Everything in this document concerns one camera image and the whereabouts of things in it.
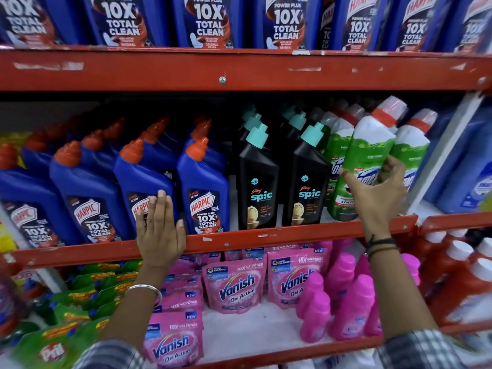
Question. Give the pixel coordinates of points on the pile of green refill pouches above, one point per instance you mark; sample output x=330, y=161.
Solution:
x=73, y=303

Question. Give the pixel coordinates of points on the person's left thumb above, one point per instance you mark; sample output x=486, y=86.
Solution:
x=180, y=231

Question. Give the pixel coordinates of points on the row of black teal-capped bottles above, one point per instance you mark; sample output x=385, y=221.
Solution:
x=257, y=180

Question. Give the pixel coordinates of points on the person's left hand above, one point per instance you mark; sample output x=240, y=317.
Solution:
x=159, y=238

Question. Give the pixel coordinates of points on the person's right hand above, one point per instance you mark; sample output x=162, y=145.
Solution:
x=374, y=205

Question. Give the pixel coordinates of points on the short red shelf beam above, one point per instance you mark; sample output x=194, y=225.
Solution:
x=457, y=220

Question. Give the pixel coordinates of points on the person's plaid sleeve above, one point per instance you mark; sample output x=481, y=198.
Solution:
x=419, y=351
x=109, y=357

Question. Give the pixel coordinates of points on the white container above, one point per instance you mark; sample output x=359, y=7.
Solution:
x=338, y=361

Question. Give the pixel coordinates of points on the person's right thumb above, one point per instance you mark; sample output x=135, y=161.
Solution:
x=348, y=182

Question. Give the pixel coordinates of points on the blue orange-capped cleaner bottle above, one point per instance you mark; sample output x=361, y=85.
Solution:
x=142, y=176

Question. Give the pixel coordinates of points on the long red shelf beam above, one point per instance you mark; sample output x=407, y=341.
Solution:
x=246, y=71

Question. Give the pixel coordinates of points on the person's left middle finger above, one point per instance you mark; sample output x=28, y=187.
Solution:
x=152, y=209

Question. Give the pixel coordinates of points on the person's right forearm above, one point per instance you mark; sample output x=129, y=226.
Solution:
x=396, y=295

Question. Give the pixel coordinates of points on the yellow packet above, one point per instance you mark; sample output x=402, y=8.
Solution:
x=5, y=240
x=9, y=139

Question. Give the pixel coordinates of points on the person's right plaid sleeve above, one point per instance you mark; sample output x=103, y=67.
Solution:
x=419, y=351

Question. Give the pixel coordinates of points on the row of blue orange-capped bottles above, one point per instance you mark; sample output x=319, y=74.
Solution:
x=203, y=180

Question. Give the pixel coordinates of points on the green white cleaner bottle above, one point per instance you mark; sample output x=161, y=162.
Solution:
x=337, y=149
x=369, y=149
x=328, y=121
x=413, y=147

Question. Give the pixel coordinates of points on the stack of pink detergent pouches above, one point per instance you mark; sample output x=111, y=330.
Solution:
x=234, y=284

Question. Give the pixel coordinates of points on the person's left forearm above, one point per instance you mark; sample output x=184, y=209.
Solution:
x=130, y=315

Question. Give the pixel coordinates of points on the silver bangle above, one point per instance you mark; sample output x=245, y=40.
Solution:
x=145, y=288

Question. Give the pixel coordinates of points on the black thread wristbands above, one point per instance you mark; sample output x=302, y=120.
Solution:
x=380, y=245

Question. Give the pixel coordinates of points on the white shelf upright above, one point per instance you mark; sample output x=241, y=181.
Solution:
x=42, y=265
x=446, y=149

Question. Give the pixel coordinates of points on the group of pink bottles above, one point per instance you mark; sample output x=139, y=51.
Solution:
x=353, y=307

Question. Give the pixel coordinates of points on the light blue cleaner bottle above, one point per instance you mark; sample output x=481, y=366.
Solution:
x=467, y=176
x=448, y=145

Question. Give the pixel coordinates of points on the person's left plaid sleeve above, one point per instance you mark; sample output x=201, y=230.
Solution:
x=109, y=357

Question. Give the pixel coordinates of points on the group of red white-capped bottles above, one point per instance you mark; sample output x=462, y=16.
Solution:
x=457, y=280

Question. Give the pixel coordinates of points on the row of large dark-blue bottles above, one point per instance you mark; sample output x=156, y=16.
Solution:
x=207, y=19

